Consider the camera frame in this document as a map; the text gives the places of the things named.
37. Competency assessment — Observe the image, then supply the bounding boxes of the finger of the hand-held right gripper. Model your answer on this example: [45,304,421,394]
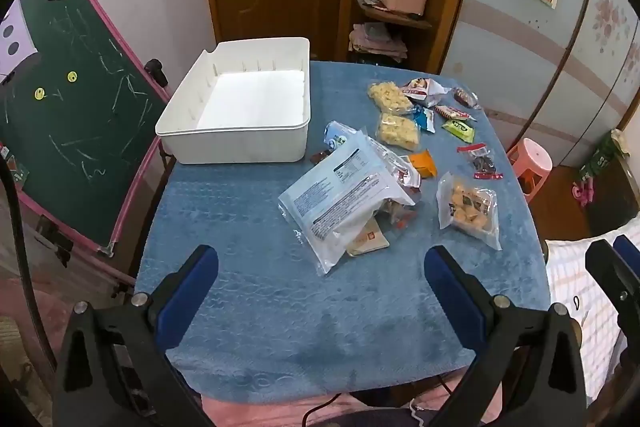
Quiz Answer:
[585,239,640,358]
[614,234,640,267]

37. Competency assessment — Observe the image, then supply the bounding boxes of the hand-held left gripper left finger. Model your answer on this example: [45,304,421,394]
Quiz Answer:
[52,244,221,427]

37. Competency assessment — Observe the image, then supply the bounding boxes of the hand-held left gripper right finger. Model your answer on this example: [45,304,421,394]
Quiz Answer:
[424,245,588,427]

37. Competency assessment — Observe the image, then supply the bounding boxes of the clear bag of assorted snacks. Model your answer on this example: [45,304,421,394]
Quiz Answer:
[436,171,503,252]

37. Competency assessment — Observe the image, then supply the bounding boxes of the beige snack packet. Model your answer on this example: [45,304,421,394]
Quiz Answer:
[346,218,391,257]

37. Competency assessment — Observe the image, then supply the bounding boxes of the clear bag of red snacks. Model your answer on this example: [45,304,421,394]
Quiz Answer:
[374,146,423,230]

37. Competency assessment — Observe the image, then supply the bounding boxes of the white plastic storage bin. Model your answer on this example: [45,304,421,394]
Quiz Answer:
[155,37,312,165]

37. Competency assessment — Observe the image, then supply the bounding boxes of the orange snack packet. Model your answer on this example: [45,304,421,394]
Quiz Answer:
[406,149,438,178]

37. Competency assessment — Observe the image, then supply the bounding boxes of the red-edged dried fruit packet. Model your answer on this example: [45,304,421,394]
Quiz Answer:
[457,143,504,180]

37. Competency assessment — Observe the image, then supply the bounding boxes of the large clear blue-printed bag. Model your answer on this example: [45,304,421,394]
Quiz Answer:
[278,132,417,276]

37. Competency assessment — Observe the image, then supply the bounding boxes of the green snack packet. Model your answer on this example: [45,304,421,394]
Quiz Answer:
[441,119,477,144]

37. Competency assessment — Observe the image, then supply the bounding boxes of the yellow cracker bag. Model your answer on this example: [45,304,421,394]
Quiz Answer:
[367,80,415,116]
[375,112,421,151]

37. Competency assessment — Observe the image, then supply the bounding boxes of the blue and white foil packet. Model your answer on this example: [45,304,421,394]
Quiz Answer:
[411,106,437,134]

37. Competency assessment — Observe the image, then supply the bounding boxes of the red white candy packet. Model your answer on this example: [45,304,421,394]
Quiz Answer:
[433,104,477,124]

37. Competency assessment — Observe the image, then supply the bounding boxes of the small blue white packet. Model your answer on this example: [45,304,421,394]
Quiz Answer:
[324,121,360,152]

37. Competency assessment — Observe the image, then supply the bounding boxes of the dark red small packet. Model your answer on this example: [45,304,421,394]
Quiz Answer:
[452,88,482,111]

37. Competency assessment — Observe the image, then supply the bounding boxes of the red white snack packet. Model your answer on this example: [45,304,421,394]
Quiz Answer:
[401,77,452,104]

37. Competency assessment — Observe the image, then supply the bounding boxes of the checkered pillow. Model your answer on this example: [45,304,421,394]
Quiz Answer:
[544,227,631,400]

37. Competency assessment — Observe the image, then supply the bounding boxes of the blue table cloth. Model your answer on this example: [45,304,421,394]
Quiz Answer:
[134,59,551,400]

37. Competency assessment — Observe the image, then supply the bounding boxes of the pink toy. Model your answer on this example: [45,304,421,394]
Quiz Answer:
[571,181,597,208]

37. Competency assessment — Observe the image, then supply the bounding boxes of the green bag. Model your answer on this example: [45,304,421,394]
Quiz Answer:
[579,129,632,188]

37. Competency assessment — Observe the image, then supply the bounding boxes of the pink plastic stool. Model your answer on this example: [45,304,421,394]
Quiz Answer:
[506,138,554,198]

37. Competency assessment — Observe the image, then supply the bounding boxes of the black easel knob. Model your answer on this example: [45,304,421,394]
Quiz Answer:
[144,59,170,88]

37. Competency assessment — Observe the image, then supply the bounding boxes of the pale floral wardrobe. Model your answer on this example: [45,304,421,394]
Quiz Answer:
[440,0,640,168]

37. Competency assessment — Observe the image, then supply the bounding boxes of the folded pink cloth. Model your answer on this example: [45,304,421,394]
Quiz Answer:
[348,22,410,64]

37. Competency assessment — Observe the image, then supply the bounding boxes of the white dotted paper sheet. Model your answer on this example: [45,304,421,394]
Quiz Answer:
[0,9,38,82]

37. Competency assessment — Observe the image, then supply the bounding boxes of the black cable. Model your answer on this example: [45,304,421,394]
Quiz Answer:
[0,159,56,373]
[300,389,353,427]

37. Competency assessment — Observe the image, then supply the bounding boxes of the green chalkboard pink frame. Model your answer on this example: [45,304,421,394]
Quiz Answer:
[0,0,173,258]

